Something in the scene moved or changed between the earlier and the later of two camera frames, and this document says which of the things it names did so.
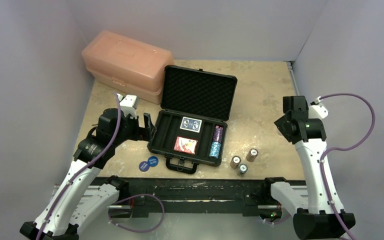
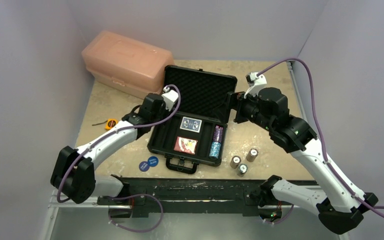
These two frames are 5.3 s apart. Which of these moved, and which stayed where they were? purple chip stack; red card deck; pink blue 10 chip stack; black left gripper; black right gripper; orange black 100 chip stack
Moved: black left gripper; black right gripper
Stayed: orange black 100 chip stack; pink blue 10 chip stack; purple chip stack; red card deck
